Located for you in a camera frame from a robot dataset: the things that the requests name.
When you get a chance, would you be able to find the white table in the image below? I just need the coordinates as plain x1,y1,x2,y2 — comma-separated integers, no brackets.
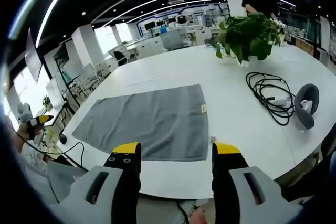
56,42,336,200

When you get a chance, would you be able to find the black coiled cable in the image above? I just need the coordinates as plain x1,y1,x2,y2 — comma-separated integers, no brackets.
245,71,297,126

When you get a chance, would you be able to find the person's right hand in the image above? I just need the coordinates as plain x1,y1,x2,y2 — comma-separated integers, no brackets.
189,207,214,224

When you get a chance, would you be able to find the green potted plant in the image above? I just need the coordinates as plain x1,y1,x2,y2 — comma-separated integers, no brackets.
212,13,286,67

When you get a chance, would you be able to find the person's left hand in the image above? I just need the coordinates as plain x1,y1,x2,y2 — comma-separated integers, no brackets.
12,122,44,154

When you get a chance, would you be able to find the grey towel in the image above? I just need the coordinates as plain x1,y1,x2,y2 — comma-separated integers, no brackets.
71,83,210,162

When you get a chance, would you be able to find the black thin cable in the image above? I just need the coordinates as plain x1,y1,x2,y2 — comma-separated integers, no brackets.
15,132,89,171

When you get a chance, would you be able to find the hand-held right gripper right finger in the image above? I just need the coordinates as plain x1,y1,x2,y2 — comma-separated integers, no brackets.
211,142,289,224

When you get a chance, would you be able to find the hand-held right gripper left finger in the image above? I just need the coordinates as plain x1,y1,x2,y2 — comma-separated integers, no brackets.
59,142,142,224

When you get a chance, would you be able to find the white office chair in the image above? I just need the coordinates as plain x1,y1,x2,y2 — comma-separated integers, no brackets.
83,63,102,84

